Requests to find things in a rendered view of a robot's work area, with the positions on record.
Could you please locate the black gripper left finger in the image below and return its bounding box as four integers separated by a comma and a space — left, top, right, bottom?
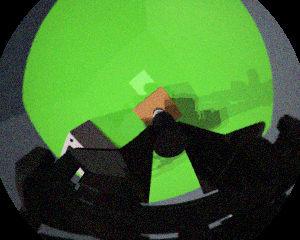
70, 124, 154, 203

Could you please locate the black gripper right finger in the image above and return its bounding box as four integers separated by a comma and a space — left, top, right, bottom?
177, 121, 266, 193

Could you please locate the brown wooden block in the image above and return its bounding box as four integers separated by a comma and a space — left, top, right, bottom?
134, 87, 182, 125

